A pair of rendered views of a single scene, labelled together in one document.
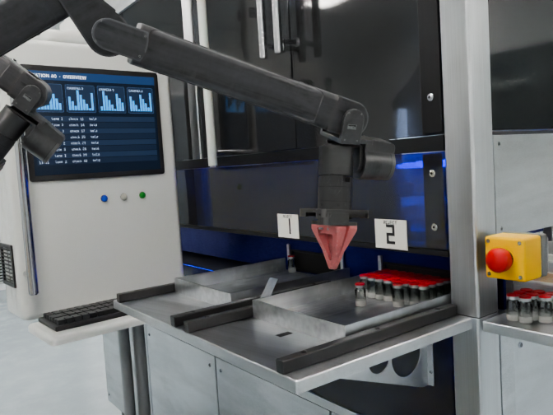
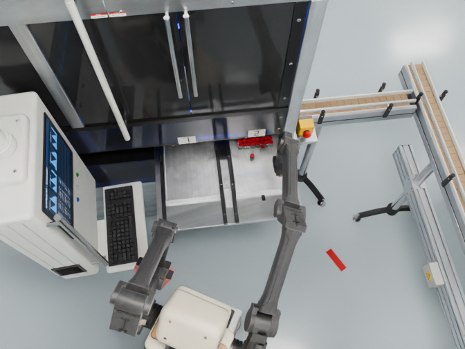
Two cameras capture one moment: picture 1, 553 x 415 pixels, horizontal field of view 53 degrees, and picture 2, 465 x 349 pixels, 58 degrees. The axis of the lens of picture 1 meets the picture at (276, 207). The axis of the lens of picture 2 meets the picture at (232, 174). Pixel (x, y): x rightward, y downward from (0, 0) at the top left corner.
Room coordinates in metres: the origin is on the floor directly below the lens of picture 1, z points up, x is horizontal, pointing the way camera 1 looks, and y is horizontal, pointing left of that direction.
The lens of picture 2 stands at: (0.68, 0.78, 2.78)
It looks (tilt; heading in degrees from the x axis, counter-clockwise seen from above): 64 degrees down; 299
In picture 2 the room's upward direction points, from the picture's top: straight up
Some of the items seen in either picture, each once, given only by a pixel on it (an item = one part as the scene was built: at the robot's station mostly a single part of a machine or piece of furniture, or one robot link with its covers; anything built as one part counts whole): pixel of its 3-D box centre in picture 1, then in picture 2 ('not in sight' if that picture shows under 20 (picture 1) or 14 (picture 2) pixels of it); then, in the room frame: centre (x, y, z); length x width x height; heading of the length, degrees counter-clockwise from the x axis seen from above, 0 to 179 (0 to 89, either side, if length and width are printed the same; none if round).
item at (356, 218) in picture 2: not in sight; (389, 211); (0.25, -0.67, 0.07); 0.50 x 0.08 x 0.14; 36
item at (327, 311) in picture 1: (362, 302); (257, 160); (1.06, -0.16, 0.90); 0.34 x 0.26 x 0.04; 126
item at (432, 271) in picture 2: not in sight; (433, 275); (-0.01, -0.21, 0.50); 0.12 x 0.05 x 0.09; 126
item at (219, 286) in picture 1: (262, 280); (190, 167); (1.33, 0.05, 0.90); 0.34 x 0.26 x 0.04; 126
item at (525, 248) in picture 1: (515, 255); (305, 126); (0.92, -0.40, 1.00); 0.08 x 0.07 x 0.07; 126
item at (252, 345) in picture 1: (281, 308); (225, 179); (1.15, 0.00, 0.87); 0.70 x 0.48 x 0.02; 36
